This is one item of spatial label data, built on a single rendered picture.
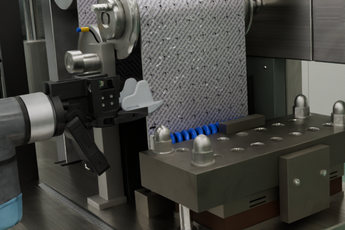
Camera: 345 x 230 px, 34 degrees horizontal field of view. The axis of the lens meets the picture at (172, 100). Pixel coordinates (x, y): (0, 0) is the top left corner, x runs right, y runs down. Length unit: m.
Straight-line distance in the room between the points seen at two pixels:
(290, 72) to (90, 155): 0.64
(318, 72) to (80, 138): 3.43
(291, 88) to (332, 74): 2.75
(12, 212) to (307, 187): 0.47
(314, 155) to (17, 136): 0.47
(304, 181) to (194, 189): 0.21
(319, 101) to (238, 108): 3.17
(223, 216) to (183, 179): 0.09
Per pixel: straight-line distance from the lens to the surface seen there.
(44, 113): 0.86
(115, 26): 0.97
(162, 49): 0.98
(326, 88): 4.20
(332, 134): 1.01
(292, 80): 1.40
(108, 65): 1.01
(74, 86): 0.89
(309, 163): 0.94
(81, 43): 1.16
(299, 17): 1.12
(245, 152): 0.90
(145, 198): 1.00
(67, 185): 1.22
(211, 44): 1.05
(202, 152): 0.84
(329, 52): 1.07
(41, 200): 1.15
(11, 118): 0.84
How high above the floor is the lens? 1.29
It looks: 11 degrees down
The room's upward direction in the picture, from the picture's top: 4 degrees counter-clockwise
